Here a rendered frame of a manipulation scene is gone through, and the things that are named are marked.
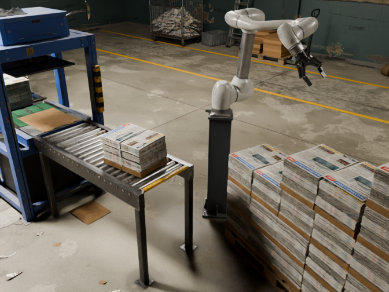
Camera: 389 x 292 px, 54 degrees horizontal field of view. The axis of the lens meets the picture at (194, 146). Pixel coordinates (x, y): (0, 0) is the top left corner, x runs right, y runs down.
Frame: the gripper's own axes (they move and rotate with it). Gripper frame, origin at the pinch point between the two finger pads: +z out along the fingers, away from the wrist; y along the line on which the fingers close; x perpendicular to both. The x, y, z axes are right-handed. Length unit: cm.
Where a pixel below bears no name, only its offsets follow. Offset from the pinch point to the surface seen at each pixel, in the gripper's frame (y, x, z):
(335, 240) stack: 2, 55, 82
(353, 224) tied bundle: -16, 54, 75
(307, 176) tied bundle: 5, 45, 45
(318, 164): 4, 34, 43
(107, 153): 97, 112, -37
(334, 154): 7.2, 15.5, 46.0
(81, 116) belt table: 184, 89, -91
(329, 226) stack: 3, 53, 75
